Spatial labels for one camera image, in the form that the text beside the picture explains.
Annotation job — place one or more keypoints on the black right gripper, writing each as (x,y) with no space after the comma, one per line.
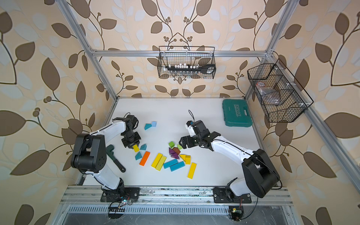
(188,138)

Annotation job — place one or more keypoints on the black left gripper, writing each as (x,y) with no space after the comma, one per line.
(131,141)

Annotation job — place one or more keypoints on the yellow triangle block red pattern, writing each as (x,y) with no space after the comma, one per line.
(136,148)

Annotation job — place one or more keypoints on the teal triangular prism block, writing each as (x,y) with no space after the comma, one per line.
(143,147)
(138,156)
(147,126)

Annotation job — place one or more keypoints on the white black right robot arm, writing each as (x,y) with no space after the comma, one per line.
(258,174)

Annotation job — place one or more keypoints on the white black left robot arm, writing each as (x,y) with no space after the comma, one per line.
(90,153)

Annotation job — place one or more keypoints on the orange rectangular block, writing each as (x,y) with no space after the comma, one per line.
(144,158)

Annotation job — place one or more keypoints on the dark green pipe wrench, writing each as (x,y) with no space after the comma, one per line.
(110,154)

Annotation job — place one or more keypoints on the brown wooden block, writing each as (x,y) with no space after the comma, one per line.
(175,149)

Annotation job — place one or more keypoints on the yellow rectangular block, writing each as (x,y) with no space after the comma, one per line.
(156,160)
(192,169)

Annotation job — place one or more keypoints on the purple triangular prism block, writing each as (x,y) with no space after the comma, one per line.
(171,151)
(176,156)

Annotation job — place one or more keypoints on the teal rectangular block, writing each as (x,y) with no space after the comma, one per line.
(177,166)
(170,163)

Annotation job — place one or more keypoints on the yellow-green rectangular block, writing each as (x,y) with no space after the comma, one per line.
(161,163)

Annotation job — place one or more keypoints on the green plastic tool case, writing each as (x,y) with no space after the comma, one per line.
(236,113)

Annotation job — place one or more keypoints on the plastic bag in basket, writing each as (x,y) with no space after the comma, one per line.
(268,96)

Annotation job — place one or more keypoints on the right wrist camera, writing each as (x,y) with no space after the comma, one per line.
(192,128)

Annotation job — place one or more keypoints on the socket set rail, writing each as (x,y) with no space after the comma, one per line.
(205,69)

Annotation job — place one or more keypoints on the black wire basket back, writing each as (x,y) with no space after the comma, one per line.
(184,55)

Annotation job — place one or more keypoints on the black wire basket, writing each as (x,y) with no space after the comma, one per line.
(295,100)
(184,55)

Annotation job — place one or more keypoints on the aluminium front rail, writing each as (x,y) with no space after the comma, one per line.
(173,195)

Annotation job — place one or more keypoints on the black wire basket right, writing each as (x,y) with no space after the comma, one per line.
(295,100)

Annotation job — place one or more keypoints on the aluminium frame post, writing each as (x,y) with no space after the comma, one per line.
(268,54)

